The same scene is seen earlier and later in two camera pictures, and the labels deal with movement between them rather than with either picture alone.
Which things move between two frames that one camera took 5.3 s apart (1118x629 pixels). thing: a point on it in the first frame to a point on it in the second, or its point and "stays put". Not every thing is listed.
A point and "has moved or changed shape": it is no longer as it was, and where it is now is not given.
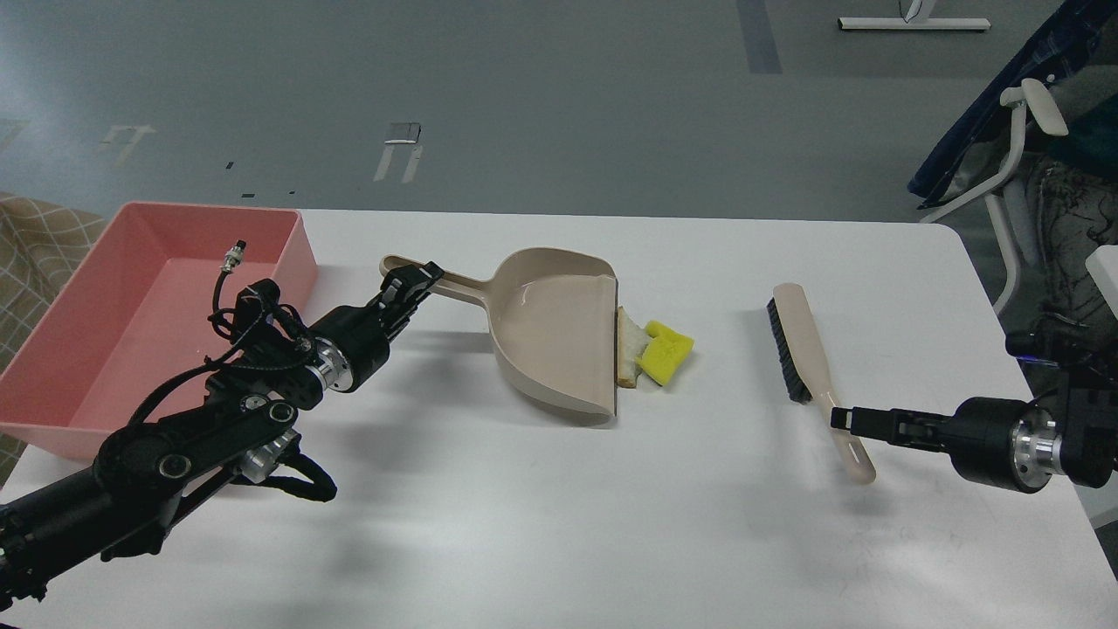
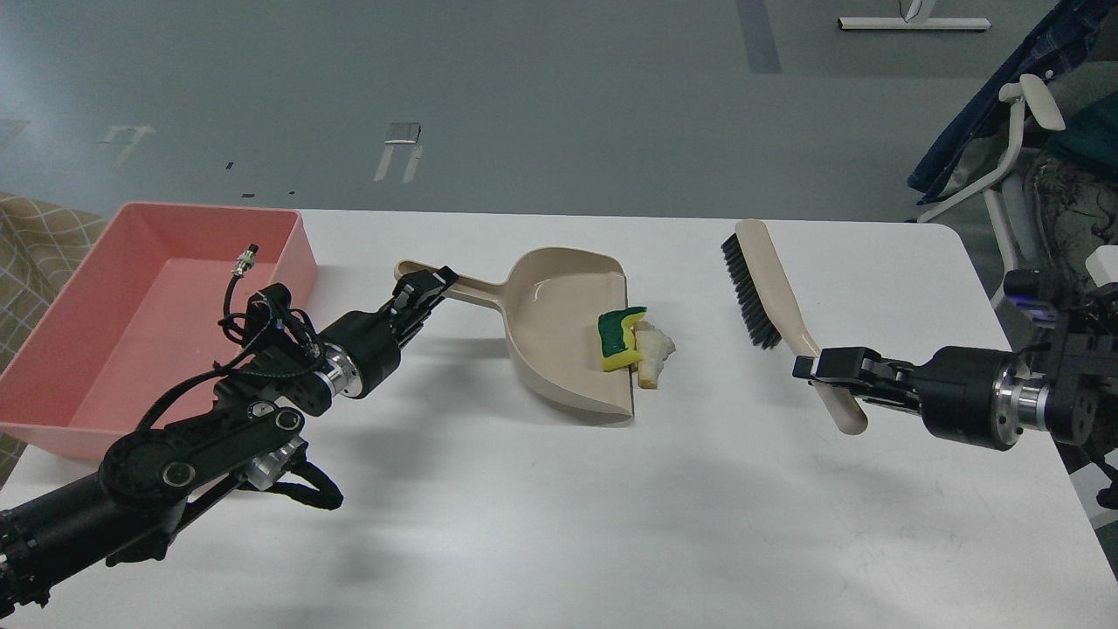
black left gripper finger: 393,327 to 417,326
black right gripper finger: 893,423 to 859,365
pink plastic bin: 155,293 stays put
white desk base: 915,17 stays put
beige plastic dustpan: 554,321 has moved or changed shape
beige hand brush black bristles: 805,377 to 773,316
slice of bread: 631,338 to 655,347
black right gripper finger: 934,439 to 893,395
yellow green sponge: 665,355 to 617,338
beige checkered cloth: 41,240 stays put
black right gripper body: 1005,443 to 984,397
